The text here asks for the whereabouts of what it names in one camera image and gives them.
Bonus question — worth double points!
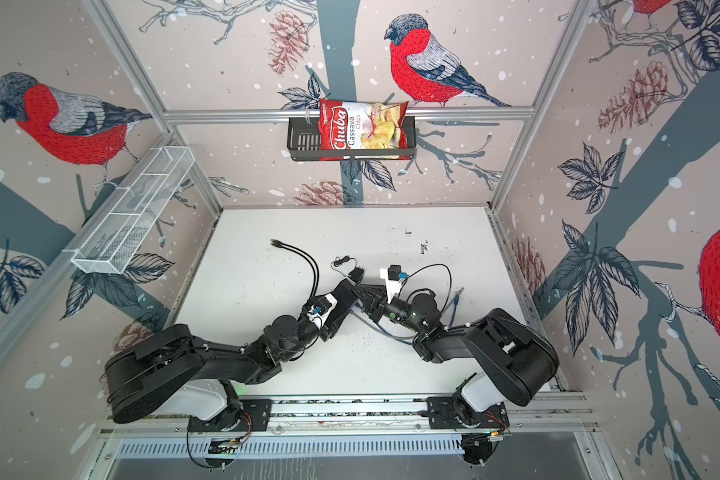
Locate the black power adapter with cable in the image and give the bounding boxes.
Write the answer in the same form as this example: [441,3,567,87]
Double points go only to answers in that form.
[330,255,365,284]

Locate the blue ethernet cable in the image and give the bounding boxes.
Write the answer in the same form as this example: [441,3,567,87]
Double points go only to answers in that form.
[350,290,463,347]

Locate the black ethernet cable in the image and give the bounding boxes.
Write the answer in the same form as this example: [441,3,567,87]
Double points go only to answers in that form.
[269,238,320,301]

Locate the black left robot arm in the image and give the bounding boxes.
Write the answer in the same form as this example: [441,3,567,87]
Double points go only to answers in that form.
[105,279,357,424]

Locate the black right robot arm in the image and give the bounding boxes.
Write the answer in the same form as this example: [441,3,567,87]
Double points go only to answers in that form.
[352,285,560,431]

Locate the red cassava chips bag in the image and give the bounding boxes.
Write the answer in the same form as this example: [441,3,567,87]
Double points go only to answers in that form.
[318,99,415,159]

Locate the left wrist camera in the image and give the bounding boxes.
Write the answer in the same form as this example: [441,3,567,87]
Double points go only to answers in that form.
[307,299,335,330]

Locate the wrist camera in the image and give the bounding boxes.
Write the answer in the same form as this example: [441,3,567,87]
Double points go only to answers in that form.
[379,264,408,303]
[307,299,335,330]

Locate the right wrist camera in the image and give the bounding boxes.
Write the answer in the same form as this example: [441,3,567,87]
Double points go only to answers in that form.
[379,264,408,303]

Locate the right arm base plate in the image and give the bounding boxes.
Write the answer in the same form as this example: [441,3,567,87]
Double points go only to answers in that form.
[419,397,509,432]

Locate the aluminium mounting rail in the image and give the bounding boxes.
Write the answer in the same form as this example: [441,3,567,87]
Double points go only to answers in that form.
[99,387,600,437]

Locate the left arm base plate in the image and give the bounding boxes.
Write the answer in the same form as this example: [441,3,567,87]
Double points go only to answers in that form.
[188,398,273,433]

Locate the black wall basket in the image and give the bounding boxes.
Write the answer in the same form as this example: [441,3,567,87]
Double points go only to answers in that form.
[287,116,417,161]

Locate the white wire mesh shelf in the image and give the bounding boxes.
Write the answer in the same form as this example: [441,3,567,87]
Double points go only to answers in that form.
[71,146,195,274]

